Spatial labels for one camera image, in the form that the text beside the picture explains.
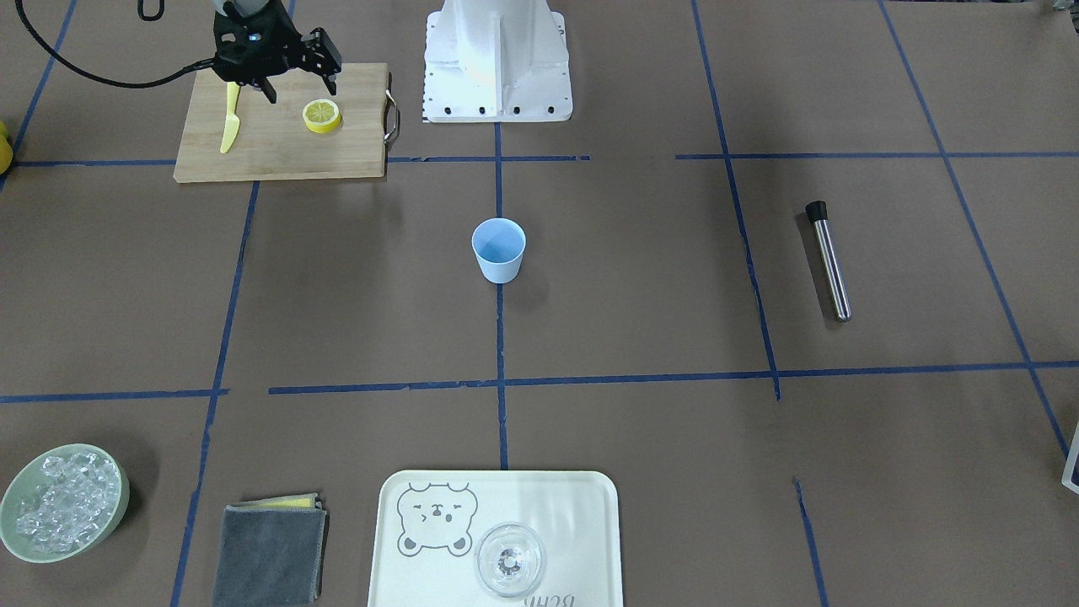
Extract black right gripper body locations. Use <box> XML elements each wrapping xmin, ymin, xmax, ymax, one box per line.
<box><xmin>211</xmin><ymin>10</ymin><xmax>342</xmax><ymax>88</ymax></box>

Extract steel muddler black cap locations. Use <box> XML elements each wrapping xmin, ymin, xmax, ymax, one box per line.
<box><xmin>805</xmin><ymin>201</ymin><xmax>852</xmax><ymax>323</ymax></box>

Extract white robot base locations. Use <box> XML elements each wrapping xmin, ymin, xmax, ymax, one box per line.
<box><xmin>421</xmin><ymin>1</ymin><xmax>574</xmax><ymax>124</ymax></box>

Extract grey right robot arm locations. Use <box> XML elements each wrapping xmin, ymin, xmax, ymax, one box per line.
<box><xmin>211</xmin><ymin>1</ymin><xmax>342</xmax><ymax>104</ymax></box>

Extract yellow lemon slice stack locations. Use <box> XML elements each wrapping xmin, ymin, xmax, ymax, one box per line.
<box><xmin>302</xmin><ymin>99</ymin><xmax>342</xmax><ymax>134</ymax></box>

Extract light blue cup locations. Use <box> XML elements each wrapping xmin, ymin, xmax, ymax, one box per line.
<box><xmin>470</xmin><ymin>218</ymin><xmax>527</xmax><ymax>285</ymax></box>

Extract yellow lemon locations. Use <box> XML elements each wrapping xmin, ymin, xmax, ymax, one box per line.
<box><xmin>0</xmin><ymin>121</ymin><xmax>14</xmax><ymax>176</ymax></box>

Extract yellow plastic knife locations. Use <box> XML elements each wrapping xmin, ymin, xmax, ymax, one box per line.
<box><xmin>219</xmin><ymin>82</ymin><xmax>240</xmax><ymax>154</ymax></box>

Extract wooden cutting board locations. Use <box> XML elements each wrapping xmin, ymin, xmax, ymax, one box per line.
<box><xmin>174</xmin><ymin>63</ymin><xmax>396</xmax><ymax>184</ymax></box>

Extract yellow sponge cloth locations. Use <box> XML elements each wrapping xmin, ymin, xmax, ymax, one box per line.
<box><xmin>250</xmin><ymin>493</ymin><xmax>319</xmax><ymax>508</ymax></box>

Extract clear ice cubes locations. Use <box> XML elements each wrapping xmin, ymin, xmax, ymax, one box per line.
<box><xmin>14</xmin><ymin>449</ymin><xmax>122</xmax><ymax>557</ymax></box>

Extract cream bear tray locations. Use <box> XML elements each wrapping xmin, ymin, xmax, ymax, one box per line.
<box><xmin>368</xmin><ymin>470</ymin><xmax>624</xmax><ymax>606</ymax></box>

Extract green bowl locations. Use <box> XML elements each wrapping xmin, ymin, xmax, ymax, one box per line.
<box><xmin>1</xmin><ymin>444</ymin><xmax>131</xmax><ymax>564</ymax></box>

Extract grey folded cloth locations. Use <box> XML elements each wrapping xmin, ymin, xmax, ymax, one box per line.
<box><xmin>211</xmin><ymin>493</ymin><xmax>328</xmax><ymax>606</ymax></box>

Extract clear wine glass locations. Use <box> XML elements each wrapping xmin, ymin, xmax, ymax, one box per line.
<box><xmin>475</xmin><ymin>523</ymin><xmax>547</xmax><ymax>599</ymax></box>

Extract metal cutting board handle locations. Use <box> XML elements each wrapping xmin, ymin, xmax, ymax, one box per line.
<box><xmin>383</xmin><ymin>88</ymin><xmax>401</xmax><ymax>148</ymax></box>

